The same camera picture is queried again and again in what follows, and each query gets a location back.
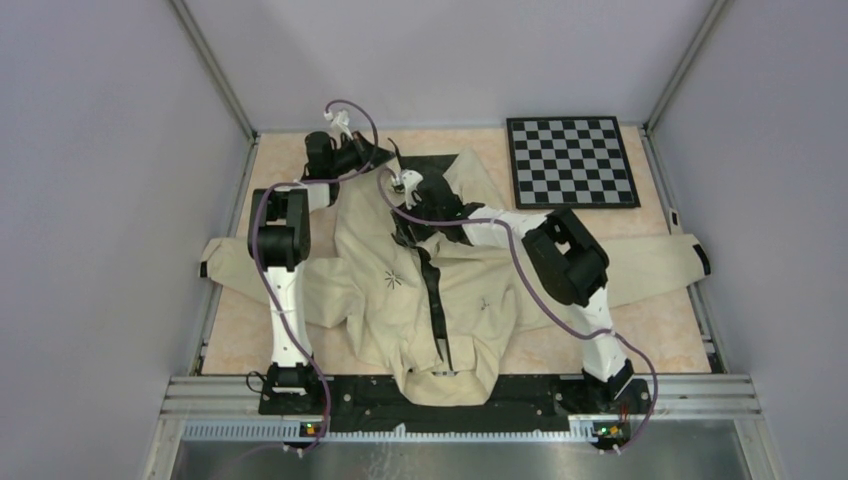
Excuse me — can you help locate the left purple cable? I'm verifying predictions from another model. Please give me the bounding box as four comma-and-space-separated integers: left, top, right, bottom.
250, 99, 380, 455

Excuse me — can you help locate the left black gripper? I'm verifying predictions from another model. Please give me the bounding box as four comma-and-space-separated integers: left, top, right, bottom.
328, 130, 393, 176

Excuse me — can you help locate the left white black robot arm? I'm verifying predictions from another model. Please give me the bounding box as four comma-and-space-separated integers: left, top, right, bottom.
247, 131, 396, 414

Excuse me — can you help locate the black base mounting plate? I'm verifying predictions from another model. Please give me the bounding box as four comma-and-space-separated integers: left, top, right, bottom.
256, 374, 652, 435

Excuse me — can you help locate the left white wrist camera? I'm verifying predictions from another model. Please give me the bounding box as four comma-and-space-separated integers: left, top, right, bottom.
323, 109, 353, 140

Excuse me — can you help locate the aluminium frame rail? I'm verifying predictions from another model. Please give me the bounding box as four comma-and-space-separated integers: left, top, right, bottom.
144, 373, 783, 479

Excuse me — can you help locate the black white checkerboard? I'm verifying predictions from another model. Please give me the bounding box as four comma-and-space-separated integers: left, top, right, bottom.
505, 116, 641, 209

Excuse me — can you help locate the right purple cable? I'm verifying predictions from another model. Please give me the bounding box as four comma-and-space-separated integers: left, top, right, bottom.
377, 165, 661, 452

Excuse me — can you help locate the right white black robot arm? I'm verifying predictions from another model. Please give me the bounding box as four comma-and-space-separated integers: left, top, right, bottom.
389, 169, 634, 412

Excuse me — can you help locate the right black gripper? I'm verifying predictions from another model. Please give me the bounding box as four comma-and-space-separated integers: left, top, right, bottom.
391, 195, 443, 250

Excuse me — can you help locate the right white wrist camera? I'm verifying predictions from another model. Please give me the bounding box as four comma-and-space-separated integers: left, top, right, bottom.
391, 169, 424, 208

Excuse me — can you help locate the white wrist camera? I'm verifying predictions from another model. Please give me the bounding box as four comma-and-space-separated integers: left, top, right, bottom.
391, 169, 424, 208
323, 109, 353, 140

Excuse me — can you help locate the cream zip-up jacket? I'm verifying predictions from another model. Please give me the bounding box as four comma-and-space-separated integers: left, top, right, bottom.
201, 149, 707, 399

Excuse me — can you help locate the purple cable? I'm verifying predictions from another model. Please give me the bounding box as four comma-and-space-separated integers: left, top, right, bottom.
377, 165, 661, 452
250, 99, 380, 455

